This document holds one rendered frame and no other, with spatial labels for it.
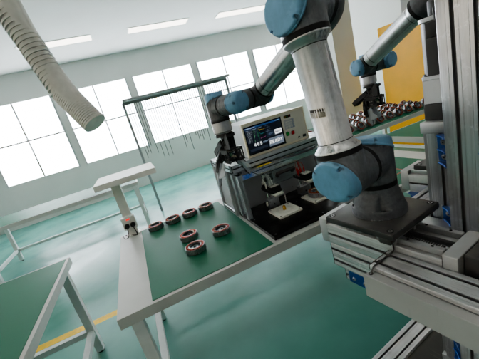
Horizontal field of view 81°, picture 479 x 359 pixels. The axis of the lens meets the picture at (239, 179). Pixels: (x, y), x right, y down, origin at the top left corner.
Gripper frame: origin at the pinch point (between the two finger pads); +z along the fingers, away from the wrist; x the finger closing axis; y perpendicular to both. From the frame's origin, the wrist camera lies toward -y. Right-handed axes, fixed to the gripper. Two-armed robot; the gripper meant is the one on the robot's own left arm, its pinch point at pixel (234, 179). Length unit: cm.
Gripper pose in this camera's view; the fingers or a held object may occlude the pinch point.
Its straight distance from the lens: 116.4
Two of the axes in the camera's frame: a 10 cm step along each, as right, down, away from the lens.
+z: 2.6, 9.3, 2.6
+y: 4.9, 1.0, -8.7
